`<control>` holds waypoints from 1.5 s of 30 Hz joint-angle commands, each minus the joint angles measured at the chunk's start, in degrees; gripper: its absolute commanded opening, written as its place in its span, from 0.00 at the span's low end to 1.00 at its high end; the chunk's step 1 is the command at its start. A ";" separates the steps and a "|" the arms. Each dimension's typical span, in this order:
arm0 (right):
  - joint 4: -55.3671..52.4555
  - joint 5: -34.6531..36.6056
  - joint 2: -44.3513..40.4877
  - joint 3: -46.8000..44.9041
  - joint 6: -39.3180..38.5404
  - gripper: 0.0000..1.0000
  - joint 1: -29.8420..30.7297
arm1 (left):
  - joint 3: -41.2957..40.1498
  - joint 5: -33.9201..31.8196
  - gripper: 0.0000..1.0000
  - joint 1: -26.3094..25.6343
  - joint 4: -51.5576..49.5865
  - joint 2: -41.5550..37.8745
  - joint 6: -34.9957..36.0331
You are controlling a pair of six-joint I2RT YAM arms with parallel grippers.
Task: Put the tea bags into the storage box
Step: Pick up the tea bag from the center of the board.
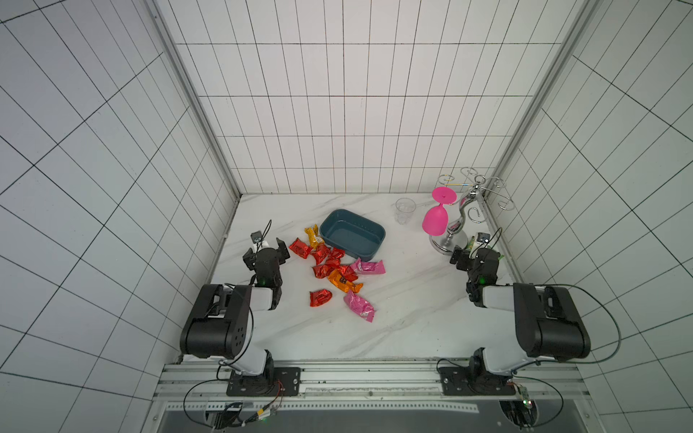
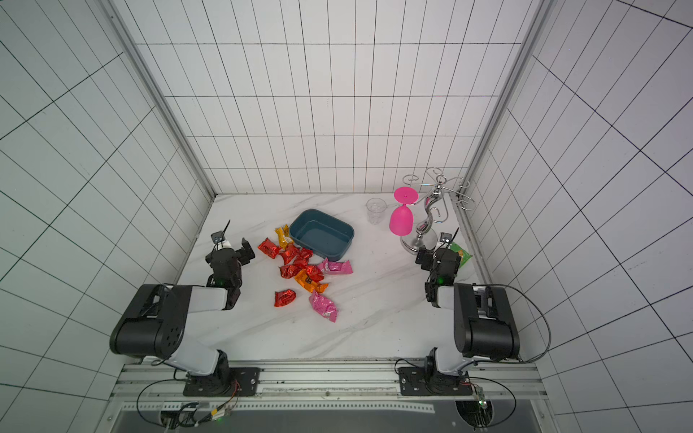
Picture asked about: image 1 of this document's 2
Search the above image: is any yellow tea bag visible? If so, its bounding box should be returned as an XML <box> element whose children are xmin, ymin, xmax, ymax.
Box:
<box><xmin>304</xmin><ymin>225</ymin><xmax>324</xmax><ymax>250</ymax></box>

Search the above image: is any red tea bag front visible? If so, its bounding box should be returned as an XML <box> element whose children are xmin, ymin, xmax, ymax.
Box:
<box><xmin>310</xmin><ymin>289</ymin><xmax>333</xmax><ymax>308</ymax></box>

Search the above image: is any orange tea bag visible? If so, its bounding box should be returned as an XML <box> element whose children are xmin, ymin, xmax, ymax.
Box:
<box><xmin>328</xmin><ymin>270</ymin><xmax>364</xmax><ymax>293</ymax></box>

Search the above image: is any red tea bag pile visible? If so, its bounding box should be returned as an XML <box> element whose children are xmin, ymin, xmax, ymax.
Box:
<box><xmin>310</xmin><ymin>244</ymin><xmax>346</xmax><ymax>265</ymax></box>
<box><xmin>312</xmin><ymin>261</ymin><xmax>341</xmax><ymax>279</ymax></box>
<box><xmin>337</xmin><ymin>265</ymin><xmax>358</xmax><ymax>283</ymax></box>

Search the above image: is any pink tea bag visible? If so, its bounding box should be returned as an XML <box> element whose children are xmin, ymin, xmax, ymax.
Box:
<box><xmin>349</xmin><ymin>258</ymin><xmax>386</xmax><ymax>275</ymax></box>
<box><xmin>344</xmin><ymin>292</ymin><xmax>375</xmax><ymax>323</ymax></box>

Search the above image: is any pink tea bag front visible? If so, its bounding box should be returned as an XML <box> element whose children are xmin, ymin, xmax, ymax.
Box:
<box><xmin>344</xmin><ymin>292</ymin><xmax>375</xmax><ymax>323</ymax></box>

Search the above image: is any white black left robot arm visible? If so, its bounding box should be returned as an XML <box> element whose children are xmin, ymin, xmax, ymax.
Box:
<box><xmin>180</xmin><ymin>239</ymin><xmax>301</xmax><ymax>397</ymax></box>

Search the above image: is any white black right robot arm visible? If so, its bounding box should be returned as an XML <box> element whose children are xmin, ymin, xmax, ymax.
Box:
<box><xmin>437</xmin><ymin>246</ymin><xmax>591</xmax><ymax>396</ymax></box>

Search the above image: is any teal plastic storage box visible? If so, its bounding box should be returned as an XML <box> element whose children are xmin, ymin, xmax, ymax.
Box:
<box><xmin>319</xmin><ymin>209</ymin><xmax>386</xmax><ymax>262</ymax></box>

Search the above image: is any pink plastic goblet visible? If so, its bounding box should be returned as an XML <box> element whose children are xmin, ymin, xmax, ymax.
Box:
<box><xmin>422</xmin><ymin>187</ymin><xmax>457</xmax><ymax>236</ymax></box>

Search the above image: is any clear plastic cup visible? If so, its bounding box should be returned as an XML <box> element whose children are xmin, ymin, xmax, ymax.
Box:
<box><xmin>395</xmin><ymin>198</ymin><xmax>417</xmax><ymax>225</ymax></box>

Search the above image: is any chrome glass holder stand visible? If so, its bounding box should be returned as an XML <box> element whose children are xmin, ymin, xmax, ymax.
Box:
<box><xmin>429</xmin><ymin>167</ymin><xmax>516</xmax><ymax>255</ymax></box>

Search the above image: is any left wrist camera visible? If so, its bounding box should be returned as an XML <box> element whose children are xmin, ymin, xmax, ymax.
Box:
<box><xmin>250</xmin><ymin>231</ymin><xmax>263</xmax><ymax>245</ymax></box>

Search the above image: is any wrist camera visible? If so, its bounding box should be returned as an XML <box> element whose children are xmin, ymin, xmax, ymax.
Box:
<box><xmin>476</xmin><ymin>232</ymin><xmax>492</xmax><ymax>244</ymax></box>
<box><xmin>250</xmin><ymin>231</ymin><xmax>263</xmax><ymax>245</ymax></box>

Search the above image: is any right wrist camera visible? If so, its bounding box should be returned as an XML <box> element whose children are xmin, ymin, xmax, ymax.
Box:
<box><xmin>476</xmin><ymin>232</ymin><xmax>492</xmax><ymax>244</ymax></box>

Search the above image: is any aluminium mounting rail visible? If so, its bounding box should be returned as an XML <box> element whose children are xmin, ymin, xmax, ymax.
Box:
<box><xmin>145</xmin><ymin>357</ymin><xmax>606</xmax><ymax>432</ymax></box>

